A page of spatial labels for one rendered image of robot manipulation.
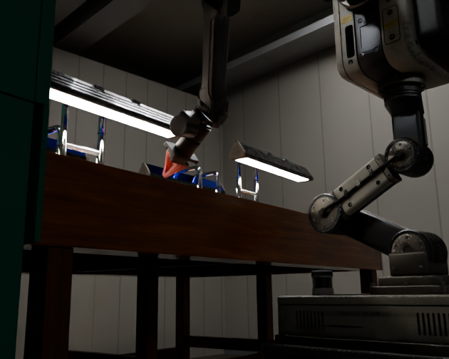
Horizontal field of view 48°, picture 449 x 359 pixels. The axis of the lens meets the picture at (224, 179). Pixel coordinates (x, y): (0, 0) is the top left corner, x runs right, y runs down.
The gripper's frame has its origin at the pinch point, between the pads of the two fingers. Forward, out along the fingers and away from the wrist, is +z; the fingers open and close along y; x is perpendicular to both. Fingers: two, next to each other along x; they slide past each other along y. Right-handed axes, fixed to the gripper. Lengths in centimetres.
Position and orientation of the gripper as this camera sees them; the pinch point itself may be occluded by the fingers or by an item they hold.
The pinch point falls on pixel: (165, 174)
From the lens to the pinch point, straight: 150.2
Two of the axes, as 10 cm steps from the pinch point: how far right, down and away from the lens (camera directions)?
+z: -5.9, 7.3, 3.4
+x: 5.1, 6.6, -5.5
